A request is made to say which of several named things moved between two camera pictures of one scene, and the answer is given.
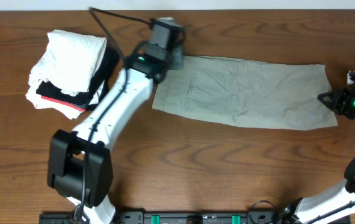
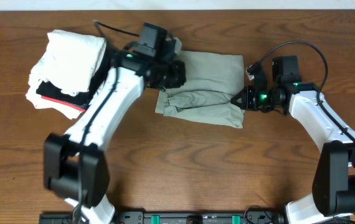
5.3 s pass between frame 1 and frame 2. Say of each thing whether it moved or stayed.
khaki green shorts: moved
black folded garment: stayed
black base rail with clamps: stayed
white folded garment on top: stayed
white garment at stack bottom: stayed
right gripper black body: moved
